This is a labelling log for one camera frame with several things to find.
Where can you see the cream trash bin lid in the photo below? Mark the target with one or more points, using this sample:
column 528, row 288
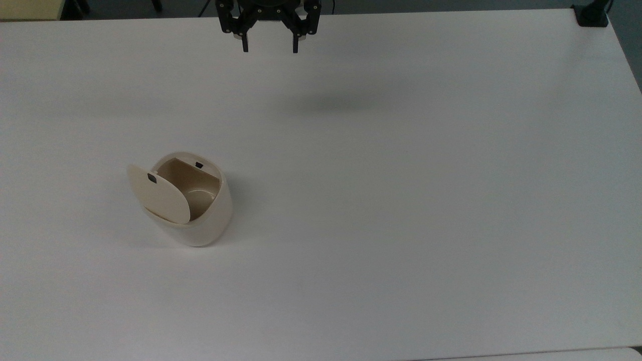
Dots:
column 158, row 195

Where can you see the black furniture leg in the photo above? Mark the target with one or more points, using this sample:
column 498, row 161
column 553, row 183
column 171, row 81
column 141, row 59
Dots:
column 156, row 4

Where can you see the yellow wooden board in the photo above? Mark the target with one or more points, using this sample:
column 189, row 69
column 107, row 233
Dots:
column 30, row 7

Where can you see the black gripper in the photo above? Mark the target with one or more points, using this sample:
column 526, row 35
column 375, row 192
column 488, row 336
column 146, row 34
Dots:
column 271, row 10

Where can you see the cream plastic trash bin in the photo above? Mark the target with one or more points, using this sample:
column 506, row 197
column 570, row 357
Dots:
column 210, row 225

